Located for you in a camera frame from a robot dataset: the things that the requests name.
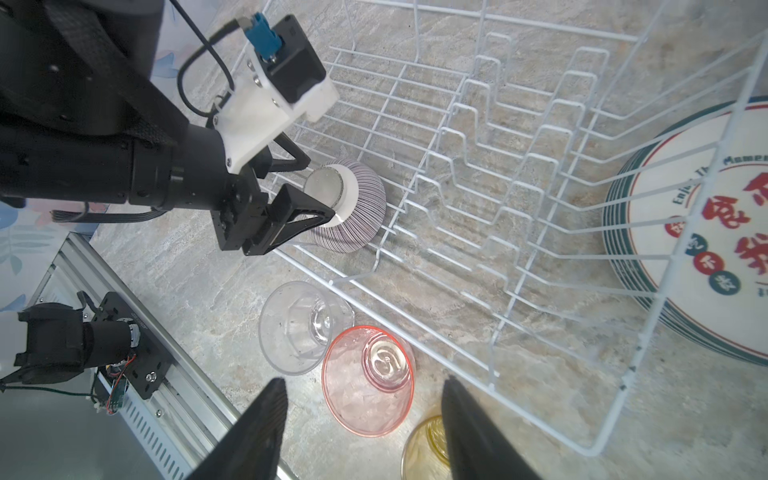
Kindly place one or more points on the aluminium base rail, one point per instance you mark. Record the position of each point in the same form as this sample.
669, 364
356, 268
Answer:
173, 409

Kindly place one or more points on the clear glass cup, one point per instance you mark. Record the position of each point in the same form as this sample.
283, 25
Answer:
297, 324

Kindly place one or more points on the white wire dish rack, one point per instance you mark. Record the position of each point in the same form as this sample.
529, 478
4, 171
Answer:
561, 189

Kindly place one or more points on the pink glass cup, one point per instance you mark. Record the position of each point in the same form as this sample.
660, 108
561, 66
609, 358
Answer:
368, 380

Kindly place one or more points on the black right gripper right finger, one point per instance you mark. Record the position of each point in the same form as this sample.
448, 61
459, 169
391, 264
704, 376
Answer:
477, 449

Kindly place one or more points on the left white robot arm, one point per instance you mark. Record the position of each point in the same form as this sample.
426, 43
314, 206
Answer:
81, 121

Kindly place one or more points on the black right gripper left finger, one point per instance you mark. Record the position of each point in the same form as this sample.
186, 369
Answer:
251, 448

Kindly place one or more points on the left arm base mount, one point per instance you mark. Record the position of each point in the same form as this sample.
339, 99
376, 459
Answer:
61, 344

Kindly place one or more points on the yellow glass cup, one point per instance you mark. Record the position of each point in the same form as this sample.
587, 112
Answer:
425, 455

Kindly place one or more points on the white ceramic bowl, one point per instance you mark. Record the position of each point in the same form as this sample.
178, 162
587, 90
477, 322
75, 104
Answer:
357, 196

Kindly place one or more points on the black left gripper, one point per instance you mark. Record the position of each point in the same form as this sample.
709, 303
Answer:
193, 175

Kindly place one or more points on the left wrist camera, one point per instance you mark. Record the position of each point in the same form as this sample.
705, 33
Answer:
284, 81

